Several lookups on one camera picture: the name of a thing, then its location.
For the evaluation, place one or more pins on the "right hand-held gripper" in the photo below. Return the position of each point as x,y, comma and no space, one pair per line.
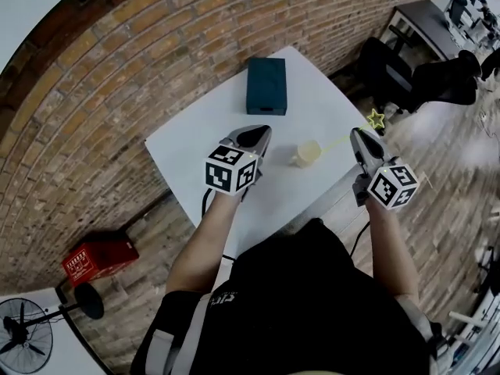
392,186

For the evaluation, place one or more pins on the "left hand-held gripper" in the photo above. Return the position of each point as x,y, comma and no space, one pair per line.
230,170

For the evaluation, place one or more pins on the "yellow-green star wand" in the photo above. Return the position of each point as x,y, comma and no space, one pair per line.
336,143

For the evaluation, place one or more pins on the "person's left forearm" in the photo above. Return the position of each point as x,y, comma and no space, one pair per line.
203,244

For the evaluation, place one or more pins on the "person's right forearm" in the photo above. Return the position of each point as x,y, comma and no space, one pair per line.
392,256

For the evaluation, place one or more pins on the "dark blue drawer box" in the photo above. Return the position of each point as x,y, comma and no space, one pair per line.
265,84

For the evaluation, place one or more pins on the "white folding table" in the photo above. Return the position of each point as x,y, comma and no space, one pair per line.
312,92

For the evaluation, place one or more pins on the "black office chair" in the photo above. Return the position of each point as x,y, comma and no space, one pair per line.
441,84

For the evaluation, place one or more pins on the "dark desk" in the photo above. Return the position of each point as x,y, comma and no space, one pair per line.
422,18

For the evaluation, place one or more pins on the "person's black shirt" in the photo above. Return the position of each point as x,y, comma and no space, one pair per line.
297,307

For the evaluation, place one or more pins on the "red metal box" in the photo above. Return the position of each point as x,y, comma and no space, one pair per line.
97,260

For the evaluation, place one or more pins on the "black standing fan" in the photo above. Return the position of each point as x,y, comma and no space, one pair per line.
89,301

